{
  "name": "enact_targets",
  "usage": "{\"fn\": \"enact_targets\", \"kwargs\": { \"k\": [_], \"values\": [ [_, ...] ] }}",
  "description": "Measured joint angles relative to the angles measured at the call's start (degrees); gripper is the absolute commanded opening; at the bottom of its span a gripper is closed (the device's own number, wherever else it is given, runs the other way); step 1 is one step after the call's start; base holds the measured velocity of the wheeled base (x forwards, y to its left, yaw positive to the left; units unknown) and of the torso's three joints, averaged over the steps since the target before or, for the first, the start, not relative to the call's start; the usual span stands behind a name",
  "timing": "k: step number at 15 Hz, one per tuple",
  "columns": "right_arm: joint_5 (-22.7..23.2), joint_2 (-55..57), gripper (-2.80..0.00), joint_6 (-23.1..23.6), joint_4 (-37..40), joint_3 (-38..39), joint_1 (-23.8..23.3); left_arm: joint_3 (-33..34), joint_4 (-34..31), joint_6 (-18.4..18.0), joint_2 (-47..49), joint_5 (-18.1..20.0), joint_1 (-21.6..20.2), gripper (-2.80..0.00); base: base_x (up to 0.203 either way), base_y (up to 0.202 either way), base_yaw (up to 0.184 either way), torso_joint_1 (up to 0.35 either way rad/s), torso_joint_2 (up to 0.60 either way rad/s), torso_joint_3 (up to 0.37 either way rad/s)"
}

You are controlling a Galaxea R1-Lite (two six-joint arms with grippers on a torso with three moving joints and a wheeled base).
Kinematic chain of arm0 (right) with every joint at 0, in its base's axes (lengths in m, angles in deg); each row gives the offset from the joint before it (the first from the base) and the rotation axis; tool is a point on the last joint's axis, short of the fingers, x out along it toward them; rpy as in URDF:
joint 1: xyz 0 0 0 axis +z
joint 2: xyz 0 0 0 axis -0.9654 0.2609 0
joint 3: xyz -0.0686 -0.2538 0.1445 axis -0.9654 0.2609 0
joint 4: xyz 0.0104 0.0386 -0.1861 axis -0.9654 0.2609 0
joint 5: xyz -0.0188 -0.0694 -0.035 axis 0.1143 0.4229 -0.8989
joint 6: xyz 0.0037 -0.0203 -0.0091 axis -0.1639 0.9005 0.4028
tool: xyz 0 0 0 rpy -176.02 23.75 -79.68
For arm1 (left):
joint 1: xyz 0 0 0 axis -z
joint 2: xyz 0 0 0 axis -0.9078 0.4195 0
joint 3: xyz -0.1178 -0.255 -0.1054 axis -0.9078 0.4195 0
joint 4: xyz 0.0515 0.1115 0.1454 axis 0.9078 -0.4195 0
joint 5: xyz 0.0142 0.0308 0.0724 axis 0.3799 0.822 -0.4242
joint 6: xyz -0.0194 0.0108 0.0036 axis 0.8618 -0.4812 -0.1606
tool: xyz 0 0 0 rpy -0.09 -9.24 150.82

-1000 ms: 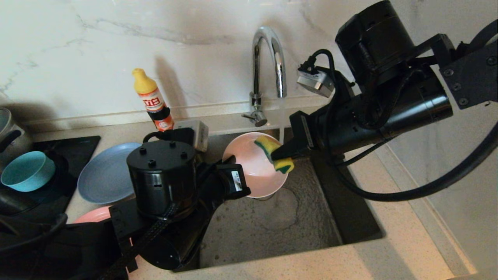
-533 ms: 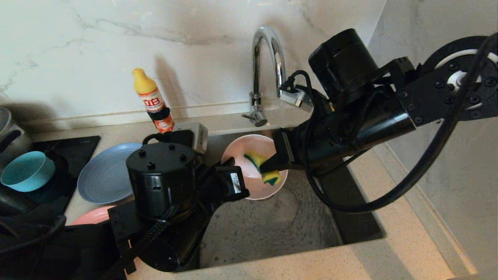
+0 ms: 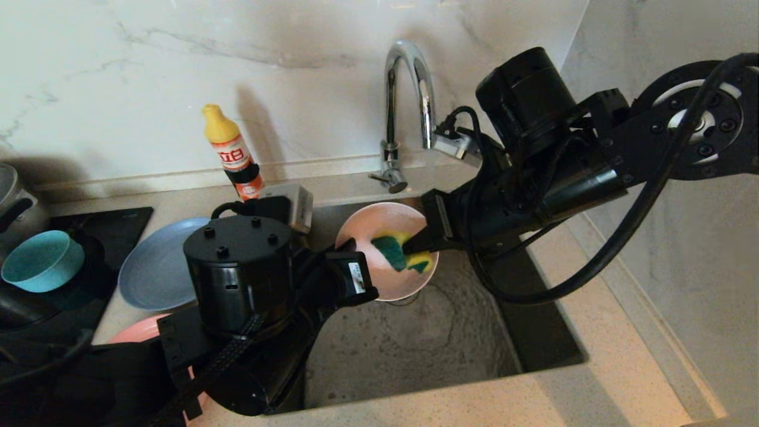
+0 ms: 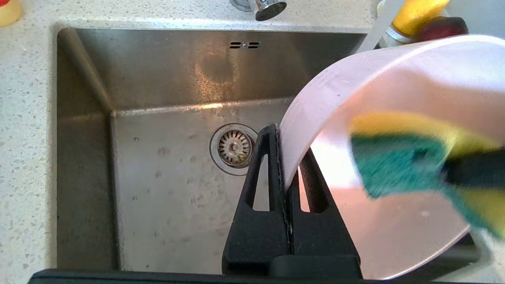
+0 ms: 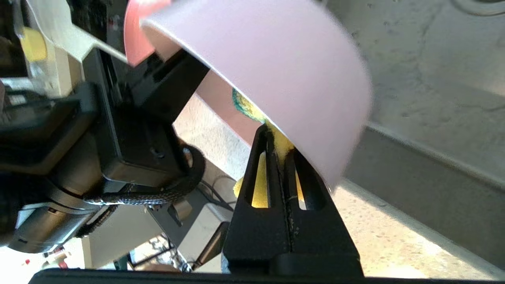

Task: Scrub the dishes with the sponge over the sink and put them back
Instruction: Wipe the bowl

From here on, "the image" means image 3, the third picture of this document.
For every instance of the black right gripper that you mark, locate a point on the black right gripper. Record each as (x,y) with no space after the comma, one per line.
(480,207)

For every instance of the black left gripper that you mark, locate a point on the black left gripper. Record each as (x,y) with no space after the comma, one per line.
(314,284)

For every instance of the pale pink bowl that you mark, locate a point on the pale pink bowl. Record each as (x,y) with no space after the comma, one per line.
(367,225)

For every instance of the yellow green sponge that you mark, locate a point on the yellow green sponge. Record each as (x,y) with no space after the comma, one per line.
(394,249)

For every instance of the chrome gooseneck faucet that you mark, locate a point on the chrome gooseneck faucet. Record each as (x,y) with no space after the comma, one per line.
(389,107)

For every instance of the orange dish soap bottle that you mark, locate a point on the orange dish soap bottle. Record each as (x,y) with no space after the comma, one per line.
(234,154)

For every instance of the teal bowl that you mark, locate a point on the teal bowl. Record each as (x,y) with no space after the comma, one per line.
(41,261)

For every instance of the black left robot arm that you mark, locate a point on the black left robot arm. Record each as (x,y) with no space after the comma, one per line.
(237,284)

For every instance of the stainless steel sink basin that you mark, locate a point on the stainless steel sink basin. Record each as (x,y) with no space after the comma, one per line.
(415,350)

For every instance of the blue grey plate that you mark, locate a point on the blue grey plate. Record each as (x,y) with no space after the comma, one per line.
(154,273)

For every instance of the pink plate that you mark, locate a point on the pink plate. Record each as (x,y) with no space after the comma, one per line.
(142,329)

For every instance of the black glass cooktop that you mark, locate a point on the black glass cooktop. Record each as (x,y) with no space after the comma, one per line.
(124,219)

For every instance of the black frying pan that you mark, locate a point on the black frying pan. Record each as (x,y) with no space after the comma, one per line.
(59,308)

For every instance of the stainless steel pot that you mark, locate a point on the stainless steel pot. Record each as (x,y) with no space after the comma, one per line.
(12,201)

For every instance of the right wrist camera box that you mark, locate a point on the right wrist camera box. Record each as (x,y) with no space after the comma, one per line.
(456,145)

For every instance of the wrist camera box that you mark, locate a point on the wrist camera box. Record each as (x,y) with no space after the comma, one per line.
(456,145)
(293,204)

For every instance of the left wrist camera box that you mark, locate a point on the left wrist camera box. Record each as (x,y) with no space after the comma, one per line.
(293,204)

